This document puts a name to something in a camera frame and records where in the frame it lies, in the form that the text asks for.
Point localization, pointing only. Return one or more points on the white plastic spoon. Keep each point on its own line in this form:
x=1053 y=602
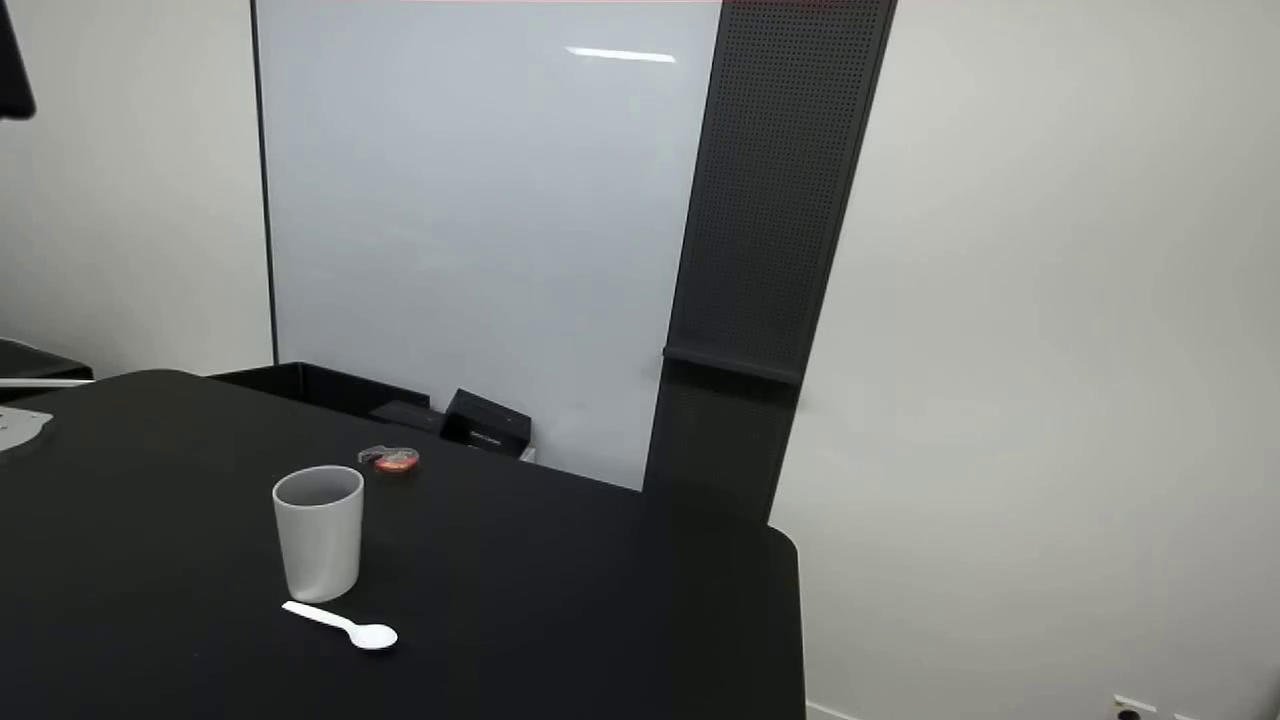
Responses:
x=364 y=636

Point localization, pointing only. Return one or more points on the white ceramic mug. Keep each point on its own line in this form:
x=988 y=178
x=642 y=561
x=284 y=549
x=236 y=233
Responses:
x=322 y=529

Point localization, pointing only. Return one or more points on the small black box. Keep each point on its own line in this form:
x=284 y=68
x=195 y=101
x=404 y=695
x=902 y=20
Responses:
x=487 y=425

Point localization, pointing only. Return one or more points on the large whiteboard panel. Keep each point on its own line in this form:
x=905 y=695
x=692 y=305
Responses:
x=495 y=197

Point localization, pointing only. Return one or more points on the orange tape roll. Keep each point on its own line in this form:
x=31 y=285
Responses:
x=390 y=461

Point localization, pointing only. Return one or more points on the dark vertical pillar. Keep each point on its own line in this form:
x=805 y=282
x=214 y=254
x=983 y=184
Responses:
x=780 y=136

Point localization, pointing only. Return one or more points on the black monitor corner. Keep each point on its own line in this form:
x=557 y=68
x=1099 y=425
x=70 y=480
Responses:
x=13 y=80

